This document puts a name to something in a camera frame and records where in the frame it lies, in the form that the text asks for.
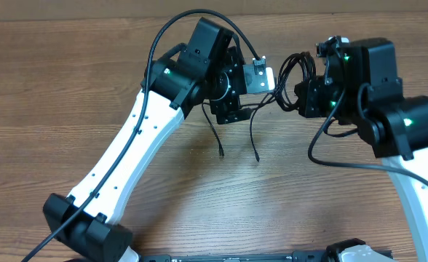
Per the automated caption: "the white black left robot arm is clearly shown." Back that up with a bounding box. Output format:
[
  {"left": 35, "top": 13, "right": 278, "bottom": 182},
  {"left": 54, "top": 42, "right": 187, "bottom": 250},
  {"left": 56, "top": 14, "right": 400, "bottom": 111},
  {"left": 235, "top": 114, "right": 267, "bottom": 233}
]
[{"left": 43, "top": 9, "right": 247, "bottom": 261}]

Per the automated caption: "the brown cardboard back panel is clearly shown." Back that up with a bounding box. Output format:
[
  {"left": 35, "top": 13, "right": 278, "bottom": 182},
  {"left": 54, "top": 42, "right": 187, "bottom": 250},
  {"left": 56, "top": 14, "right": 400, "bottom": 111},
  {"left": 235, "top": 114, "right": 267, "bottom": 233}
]
[{"left": 0, "top": 0, "right": 428, "bottom": 21}]

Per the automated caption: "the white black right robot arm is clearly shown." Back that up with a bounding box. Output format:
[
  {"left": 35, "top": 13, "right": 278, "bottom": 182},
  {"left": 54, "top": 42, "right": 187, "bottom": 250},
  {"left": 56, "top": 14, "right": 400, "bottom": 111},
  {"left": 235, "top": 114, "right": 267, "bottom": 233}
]
[{"left": 295, "top": 36, "right": 428, "bottom": 261}]

